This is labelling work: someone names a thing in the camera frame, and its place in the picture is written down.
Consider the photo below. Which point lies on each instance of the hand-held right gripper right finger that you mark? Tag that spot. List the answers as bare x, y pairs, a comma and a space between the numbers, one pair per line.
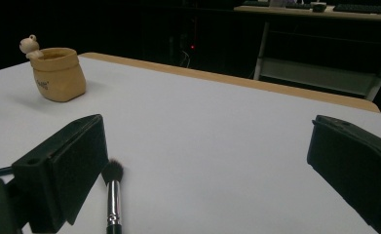
357, 162

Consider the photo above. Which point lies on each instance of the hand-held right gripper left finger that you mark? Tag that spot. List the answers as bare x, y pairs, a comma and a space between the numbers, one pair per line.
71, 162

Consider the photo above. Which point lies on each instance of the tan pen holder with bear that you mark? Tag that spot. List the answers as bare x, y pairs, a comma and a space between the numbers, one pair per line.
59, 78

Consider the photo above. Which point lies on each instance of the white board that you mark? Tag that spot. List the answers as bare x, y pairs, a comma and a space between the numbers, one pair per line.
194, 130

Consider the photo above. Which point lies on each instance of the black keyboard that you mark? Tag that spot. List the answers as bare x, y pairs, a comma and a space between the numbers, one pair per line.
255, 3
363, 8

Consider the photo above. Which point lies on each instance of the small dark pot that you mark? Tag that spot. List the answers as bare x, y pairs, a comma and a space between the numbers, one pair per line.
319, 7

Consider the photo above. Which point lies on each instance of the dark device with red light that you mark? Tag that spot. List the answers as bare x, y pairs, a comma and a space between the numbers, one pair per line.
192, 47

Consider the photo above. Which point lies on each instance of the white table frame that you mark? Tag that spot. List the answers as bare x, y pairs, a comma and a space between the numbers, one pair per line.
318, 74

